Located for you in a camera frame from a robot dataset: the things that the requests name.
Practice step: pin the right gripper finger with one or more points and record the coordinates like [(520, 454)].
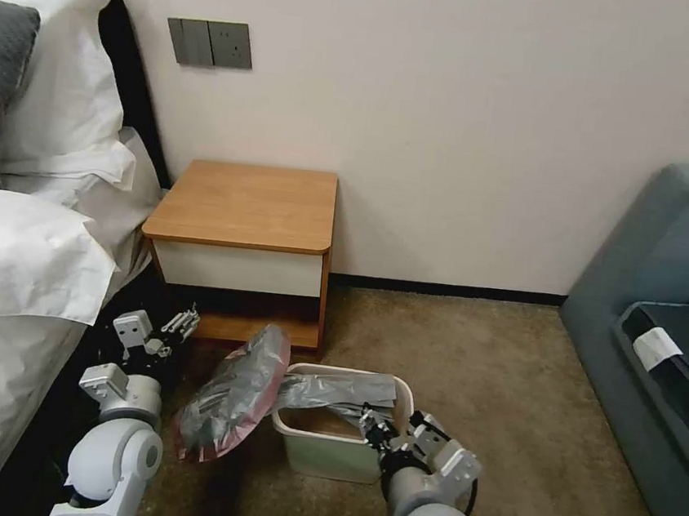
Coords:
[(379, 440), (371, 421)]

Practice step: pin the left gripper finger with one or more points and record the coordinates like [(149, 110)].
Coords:
[(181, 322), (159, 349)]

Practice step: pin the grey garbage bag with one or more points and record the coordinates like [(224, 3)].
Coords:
[(336, 392)]

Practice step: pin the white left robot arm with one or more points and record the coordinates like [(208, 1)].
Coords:
[(114, 455)]

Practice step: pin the pale green trash can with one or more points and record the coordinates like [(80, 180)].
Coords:
[(330, 450)]

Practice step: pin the pink pack of garbage bags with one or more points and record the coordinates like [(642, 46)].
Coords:
[(232, 394)]

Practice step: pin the white nightstand drawer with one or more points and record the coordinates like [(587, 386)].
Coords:
[(239, 268)]

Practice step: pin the wooden nightstand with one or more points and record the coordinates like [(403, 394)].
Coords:
[(251, 211)]

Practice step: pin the black baseboard strip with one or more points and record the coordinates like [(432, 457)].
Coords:
[(440, 289)]

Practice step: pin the white duvet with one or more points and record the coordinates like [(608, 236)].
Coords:
[(18, 254)]

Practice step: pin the black bed headboard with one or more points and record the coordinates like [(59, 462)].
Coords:
[(134, 88)]

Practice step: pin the white pillow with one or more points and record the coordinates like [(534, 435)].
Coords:
[(67, 87)]

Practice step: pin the white paper slip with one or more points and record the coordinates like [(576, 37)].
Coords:
[(657, 349)]

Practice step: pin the blue-grey sofa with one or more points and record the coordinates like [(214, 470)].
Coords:
[(640, 252)]

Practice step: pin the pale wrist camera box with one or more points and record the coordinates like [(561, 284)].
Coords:
[(131, 327), (427, 430)]

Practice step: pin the grey wall switch panel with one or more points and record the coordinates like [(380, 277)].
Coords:
[(189, 41)]

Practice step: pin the grey wall socket panel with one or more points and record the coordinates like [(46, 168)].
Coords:
[(231, 44)]

